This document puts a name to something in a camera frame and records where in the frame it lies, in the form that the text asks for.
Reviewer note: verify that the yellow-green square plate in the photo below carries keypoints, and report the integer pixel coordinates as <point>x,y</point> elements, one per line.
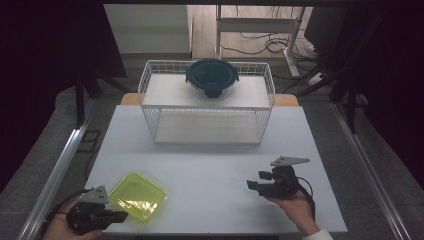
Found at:
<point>138,196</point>

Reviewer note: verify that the white metal desk frame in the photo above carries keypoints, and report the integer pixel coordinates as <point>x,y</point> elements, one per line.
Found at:
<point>256,25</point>

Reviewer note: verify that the round glass container blue lid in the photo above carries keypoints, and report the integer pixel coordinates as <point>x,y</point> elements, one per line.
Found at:
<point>211,75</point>

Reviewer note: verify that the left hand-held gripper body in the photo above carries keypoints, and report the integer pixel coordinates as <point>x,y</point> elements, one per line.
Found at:
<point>88,215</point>

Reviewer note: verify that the wooden table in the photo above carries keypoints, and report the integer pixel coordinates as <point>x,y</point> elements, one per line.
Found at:
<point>130,99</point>

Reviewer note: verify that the white cabinet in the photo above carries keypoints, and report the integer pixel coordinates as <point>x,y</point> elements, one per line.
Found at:
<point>150,30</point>

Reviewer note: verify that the person's left hand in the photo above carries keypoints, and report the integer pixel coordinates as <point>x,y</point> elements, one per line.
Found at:
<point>56,230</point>

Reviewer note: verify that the aluminium rail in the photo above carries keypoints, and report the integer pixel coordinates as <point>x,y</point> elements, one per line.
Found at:
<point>56,173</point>
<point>370,173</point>

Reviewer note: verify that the black metal stand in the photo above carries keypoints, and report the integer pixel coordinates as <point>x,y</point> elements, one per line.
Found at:
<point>350,100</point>
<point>80,100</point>

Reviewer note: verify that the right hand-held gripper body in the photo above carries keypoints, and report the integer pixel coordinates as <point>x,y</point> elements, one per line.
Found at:
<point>283,183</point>

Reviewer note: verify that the person's right hand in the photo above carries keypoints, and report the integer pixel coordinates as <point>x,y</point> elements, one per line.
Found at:
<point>298,210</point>

